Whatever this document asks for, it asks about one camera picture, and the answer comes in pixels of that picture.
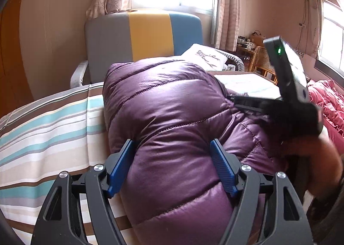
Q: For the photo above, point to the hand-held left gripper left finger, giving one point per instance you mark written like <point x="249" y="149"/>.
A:
<point x="119" y="169"/>

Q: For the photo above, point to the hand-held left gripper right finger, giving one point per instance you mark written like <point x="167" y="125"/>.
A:
<point x="223" y="169"/>

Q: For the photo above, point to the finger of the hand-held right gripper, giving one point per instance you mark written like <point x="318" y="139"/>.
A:
<point x="252" y="104"/>

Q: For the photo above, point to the purple puffer jacket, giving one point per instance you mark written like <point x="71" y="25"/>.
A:
<point x="174" y="116"/>

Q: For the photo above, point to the person's right forearm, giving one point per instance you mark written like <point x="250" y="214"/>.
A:
<point x="325" y="175"/>

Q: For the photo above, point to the person's right hand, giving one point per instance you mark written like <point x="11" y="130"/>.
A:
<point x="309" y="148"/>

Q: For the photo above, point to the rattan chair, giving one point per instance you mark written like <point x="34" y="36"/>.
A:
<point x="262" y="59"/>

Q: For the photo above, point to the glass jar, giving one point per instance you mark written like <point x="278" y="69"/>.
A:
<point x="231" y="67"/>

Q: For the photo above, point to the grey striped cushion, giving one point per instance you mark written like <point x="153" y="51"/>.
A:
<point x="237" y="61"/>

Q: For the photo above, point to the red ruffled cloth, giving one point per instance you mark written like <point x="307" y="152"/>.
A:
<point x="330" y="100"/>

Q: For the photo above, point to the wooden desk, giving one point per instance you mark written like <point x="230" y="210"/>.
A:
<point x="246" y="51"/>

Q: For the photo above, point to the brown paper bag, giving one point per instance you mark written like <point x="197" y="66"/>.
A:
<point x="256" y="37"/>

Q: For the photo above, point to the side window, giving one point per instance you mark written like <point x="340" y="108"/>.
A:
<point x="333" y="32"/>

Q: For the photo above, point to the white deer print pillow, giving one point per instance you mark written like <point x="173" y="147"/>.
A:
<point x="204" y="55"/>

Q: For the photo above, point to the side window curtain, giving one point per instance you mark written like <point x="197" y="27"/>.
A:
<point x="314" y="14"/>

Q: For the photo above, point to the grey yellow blue headboard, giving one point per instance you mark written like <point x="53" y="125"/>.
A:
<point x="147" y="38"/>

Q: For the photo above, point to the wooden wardrobe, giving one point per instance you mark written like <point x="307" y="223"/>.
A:
<point x="10" y="54"/>

